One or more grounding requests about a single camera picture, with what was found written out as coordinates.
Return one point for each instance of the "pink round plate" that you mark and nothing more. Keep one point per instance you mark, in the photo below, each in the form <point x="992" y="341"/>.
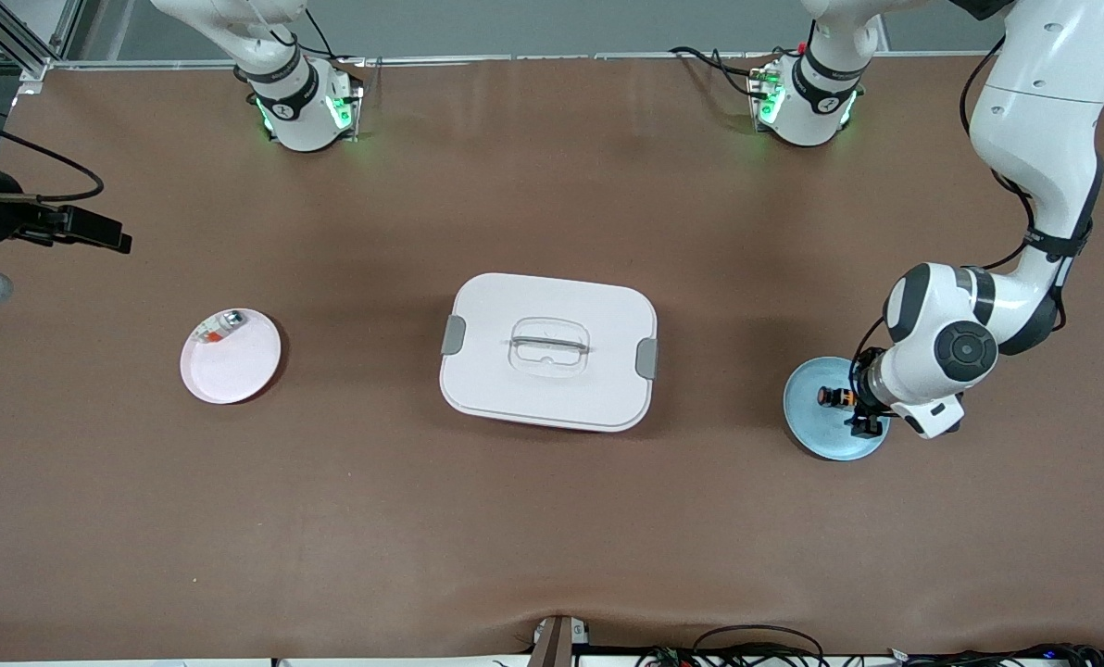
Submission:
<point x="228" y="375"/>

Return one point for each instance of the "aluminium frame profile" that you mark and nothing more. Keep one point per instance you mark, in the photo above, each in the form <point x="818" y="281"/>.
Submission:
<point x="33" y="51"/>

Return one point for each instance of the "brown and white edge bracket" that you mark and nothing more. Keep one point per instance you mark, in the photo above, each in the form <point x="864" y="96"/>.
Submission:
<point x="557" y="644"/>

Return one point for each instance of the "orange and black push switch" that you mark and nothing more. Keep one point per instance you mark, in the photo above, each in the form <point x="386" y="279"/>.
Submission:
<point x="834" y="397"/>

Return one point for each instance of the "brown table cover mat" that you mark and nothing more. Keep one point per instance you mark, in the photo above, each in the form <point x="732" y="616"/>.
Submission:
<point x="552" y="528"/>

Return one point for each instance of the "white lidded box grey clasps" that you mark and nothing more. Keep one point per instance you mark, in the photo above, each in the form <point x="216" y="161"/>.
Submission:
<point x="533" y="394"/>

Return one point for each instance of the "silver table edge rail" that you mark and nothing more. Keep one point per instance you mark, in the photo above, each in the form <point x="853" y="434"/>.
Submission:
<point x="561" y="59"/>

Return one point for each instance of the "light blue round plate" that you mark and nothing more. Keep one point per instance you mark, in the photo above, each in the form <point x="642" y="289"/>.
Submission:
<point x="816" y="431"/>

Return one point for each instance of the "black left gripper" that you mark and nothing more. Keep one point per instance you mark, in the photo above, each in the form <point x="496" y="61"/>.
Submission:
<point x="857" y="382"/>

